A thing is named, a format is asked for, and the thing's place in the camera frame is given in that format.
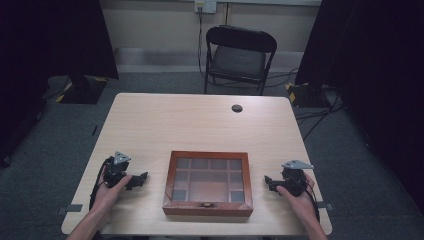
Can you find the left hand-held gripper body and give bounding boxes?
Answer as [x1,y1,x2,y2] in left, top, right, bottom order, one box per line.
[103,151,135,190]

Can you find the wooden box with glass lid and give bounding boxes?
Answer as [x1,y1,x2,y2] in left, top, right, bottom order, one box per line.
[162,150,254,218]

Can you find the white wall outlet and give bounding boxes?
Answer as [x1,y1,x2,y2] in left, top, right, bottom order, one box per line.
[194,0,218,15]

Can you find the black stand base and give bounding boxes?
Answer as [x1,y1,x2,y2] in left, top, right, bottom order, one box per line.
[59,75,109,105]
[285,81,332,109]

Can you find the left hand-held gripper cable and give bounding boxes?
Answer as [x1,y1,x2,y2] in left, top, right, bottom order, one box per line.
[88,157,113,212]

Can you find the grey tape strip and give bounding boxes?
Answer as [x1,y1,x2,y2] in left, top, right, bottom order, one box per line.
[55,203,84,215]
[315,201,336,212]

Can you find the person's left hand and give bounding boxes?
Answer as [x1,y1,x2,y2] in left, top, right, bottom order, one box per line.
[90,166,133,214]

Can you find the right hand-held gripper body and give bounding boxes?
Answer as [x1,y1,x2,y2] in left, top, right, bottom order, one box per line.
[280,159,315,198]

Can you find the person's right hand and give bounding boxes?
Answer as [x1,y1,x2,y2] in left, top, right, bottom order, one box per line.
[275,172,317,218]

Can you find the hand-held gripper cable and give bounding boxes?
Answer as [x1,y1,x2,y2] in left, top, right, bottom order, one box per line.
[304,181,322,224]
[88,157,113,212]

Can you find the black floor cables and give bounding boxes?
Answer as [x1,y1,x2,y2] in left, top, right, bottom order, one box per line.
[294,90,346,142]

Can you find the black folding chair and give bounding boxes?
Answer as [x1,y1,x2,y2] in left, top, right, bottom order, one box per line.
[203,24,279,97]

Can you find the dark curtain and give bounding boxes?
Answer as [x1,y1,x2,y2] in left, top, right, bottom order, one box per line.
[0,0,120,168]
[294,0,424,216]

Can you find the black power cable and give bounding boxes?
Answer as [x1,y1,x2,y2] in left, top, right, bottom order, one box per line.
[197,7,214,84]

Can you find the right hand-held gripper cable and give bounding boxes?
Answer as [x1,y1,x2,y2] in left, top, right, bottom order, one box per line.
[304,181,322,224]

